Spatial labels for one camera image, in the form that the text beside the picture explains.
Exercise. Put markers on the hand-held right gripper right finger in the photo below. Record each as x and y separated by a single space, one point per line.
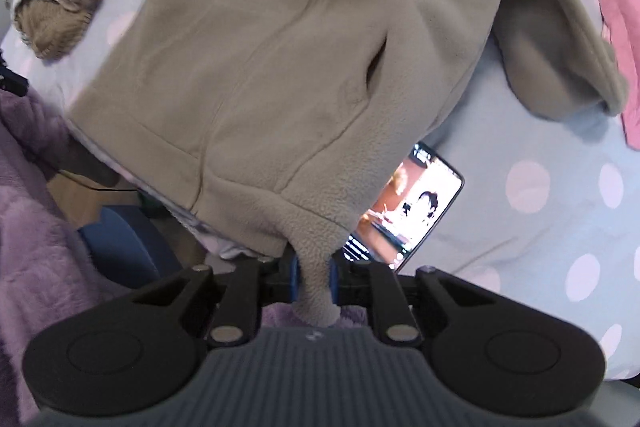
334 282

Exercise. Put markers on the black smartphone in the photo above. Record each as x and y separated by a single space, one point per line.
425 202

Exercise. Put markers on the blue cushioned seat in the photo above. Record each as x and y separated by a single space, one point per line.
125 247

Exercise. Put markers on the taupe fleece jacket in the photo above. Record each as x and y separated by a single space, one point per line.
275 57

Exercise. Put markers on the polka dot bed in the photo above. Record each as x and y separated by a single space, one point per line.
500 132

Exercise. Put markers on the purple fleece cloth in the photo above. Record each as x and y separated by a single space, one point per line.
40 257

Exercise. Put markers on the brown knitted sweater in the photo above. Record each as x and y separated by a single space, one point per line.
50 32

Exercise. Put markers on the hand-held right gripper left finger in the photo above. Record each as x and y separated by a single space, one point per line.
295 279

